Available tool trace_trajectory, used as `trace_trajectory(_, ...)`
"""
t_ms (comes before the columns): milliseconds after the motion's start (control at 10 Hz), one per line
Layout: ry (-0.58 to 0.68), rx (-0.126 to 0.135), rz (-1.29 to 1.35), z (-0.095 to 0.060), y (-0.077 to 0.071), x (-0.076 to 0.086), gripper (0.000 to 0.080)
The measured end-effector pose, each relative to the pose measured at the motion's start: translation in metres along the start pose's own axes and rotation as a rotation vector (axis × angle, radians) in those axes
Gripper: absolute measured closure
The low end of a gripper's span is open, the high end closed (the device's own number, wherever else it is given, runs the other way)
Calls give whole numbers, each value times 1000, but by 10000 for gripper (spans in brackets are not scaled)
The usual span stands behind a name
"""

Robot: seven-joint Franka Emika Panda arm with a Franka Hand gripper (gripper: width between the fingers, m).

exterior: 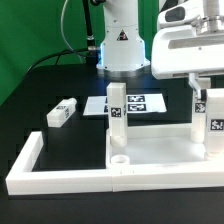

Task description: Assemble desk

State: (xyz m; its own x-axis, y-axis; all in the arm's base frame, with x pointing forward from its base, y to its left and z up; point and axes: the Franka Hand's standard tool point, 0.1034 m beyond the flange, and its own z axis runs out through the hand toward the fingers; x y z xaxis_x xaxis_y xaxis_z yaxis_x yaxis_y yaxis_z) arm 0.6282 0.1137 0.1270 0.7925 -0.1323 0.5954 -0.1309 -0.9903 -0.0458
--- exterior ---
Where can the AprilTag marker sheet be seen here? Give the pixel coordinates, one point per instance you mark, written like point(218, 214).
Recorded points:
point(140, 103)

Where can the white desk top tray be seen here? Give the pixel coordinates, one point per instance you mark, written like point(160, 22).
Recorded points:
point(161, 147)

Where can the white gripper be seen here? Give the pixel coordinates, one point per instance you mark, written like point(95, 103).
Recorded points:
point(189, 41)

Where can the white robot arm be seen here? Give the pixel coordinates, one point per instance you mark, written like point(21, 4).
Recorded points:
point(122, 50)

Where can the white U-shaped frame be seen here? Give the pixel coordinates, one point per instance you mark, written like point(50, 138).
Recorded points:
point(23, 180)

